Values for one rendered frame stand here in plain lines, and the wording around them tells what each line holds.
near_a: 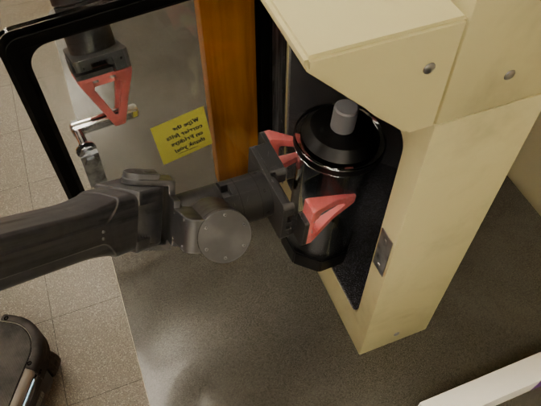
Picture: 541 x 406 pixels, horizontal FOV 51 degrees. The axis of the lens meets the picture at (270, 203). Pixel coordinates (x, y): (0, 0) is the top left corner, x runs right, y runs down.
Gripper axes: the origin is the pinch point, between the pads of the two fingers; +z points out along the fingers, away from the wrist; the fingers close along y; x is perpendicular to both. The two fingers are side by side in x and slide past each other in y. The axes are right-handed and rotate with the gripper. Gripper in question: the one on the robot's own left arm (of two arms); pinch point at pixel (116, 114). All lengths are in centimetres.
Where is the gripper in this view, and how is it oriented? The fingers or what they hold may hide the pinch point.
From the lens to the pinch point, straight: 78.4
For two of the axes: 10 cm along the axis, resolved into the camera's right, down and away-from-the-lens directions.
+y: -4.2, -3.9, 8.2
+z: 1.9, 8.5, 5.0
